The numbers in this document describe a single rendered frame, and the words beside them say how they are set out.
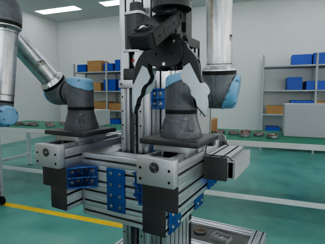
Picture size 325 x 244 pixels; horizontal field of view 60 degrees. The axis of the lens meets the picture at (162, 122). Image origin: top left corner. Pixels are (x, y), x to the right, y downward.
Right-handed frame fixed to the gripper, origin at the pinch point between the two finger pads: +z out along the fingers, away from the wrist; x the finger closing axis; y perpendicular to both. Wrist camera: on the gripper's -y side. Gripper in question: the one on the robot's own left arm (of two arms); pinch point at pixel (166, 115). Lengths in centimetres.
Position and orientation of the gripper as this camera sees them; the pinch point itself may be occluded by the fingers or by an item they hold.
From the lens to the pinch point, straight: 50.3
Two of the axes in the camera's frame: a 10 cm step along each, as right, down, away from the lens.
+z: 0.0, 10.0, 1.0
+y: 4.8, -0.9, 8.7
